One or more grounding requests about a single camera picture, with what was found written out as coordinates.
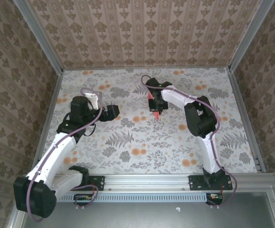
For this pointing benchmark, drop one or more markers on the left white camera bracket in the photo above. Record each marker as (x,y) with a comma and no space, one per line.
(92,98)

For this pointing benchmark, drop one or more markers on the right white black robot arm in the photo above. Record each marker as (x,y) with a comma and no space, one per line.
(210,154)

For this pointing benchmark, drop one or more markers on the aluminium side rail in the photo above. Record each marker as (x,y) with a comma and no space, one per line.
(52,102)
(241,104)

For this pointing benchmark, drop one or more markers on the aluminium frame post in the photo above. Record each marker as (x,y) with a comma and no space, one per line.
(249,35)
(39,35)

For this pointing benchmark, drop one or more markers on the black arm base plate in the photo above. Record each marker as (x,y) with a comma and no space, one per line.
(99,183)
(195,183)

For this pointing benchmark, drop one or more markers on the pink paper sheet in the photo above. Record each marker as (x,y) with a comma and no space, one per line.
(157,116)

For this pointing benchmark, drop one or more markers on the grey metal panel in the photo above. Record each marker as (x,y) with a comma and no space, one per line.
(140,216)

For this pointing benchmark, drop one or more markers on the wide aluminium mounting rail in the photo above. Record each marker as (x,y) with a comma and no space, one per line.
(147,181)

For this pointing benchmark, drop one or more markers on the thin aluminium edge rail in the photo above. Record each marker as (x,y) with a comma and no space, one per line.
(118,68)

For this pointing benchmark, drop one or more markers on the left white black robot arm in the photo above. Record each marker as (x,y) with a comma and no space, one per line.
(56,152)

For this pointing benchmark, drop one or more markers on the small white scrap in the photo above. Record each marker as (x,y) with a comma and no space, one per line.
(178,209)

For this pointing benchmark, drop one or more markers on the floral patterned table cover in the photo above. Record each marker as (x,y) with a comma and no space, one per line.
(128,154)

